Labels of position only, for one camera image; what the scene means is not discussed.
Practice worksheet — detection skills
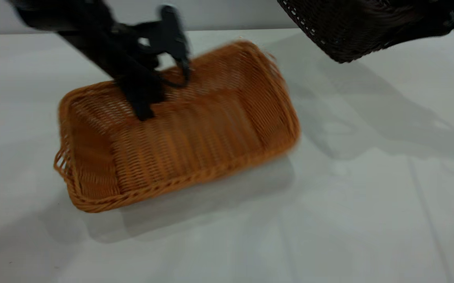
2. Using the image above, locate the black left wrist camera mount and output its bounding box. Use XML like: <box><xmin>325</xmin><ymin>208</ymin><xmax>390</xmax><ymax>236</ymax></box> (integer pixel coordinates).
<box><xmin>133</xmin><ymin>5</ymin><xmax>191</xmax><ymax>63</ymax></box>

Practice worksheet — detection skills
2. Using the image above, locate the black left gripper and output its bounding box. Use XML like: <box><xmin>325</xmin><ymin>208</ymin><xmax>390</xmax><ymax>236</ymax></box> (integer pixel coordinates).
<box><xmin>113</xmin><ymin>51</ymin><xmax>167</xmax><ymax>121</ymax></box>

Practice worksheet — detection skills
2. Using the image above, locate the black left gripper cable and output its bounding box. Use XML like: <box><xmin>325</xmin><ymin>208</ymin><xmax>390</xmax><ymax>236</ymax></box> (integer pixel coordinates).
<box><xmin>159</xmin><ymin>59</ymin><xmax>191</xmax><ymax>88</ymax></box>

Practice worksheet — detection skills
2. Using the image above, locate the dark brown wicker basket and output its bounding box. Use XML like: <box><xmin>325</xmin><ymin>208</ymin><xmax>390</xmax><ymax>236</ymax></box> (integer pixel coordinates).
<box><xmin>277</xmin><ymin>0</ymin><xmax>454</xmax><ymax>64</ymax></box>

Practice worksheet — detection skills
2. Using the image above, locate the light brown wicker basket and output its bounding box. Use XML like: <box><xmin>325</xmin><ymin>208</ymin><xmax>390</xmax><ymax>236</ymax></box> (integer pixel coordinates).
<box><xmin>53</xmin><ymin>39</ymin><xmax>301</xmax><ymax>213</ymax></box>

